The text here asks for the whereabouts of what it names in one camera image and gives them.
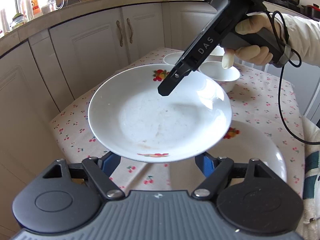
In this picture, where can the glass mug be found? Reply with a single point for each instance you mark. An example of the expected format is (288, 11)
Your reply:
(51, 5)

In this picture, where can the right forearm white sleeve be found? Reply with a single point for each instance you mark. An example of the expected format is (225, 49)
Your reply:
(303, 36)

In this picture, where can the visible black finger of the right gripper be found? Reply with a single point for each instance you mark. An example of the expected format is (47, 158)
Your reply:
(173, 79)

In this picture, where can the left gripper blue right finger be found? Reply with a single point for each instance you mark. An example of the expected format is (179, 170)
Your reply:
(216, 172)

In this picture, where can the white floral bowl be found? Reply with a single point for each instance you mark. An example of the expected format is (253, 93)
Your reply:
(216, 54)
(226, 78)

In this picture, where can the medium white fruit-print plate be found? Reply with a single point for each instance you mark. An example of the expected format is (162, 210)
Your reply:
(131, 119)

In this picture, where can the right gloved hand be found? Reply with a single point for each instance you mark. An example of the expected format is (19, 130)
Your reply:
(252, 54)

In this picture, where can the white kitchen cabinets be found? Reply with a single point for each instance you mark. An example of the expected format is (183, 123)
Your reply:
(51, 69)

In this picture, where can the cherry print tablecloth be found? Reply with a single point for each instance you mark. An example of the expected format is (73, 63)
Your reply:
(258, 99)

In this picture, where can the large white fruit-print plate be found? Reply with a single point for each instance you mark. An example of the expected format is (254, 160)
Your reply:
(243, 142)

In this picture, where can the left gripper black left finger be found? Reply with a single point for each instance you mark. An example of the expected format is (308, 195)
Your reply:
(99, 171)

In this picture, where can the white bowl far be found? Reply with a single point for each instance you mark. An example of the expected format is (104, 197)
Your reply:
(172, 58)

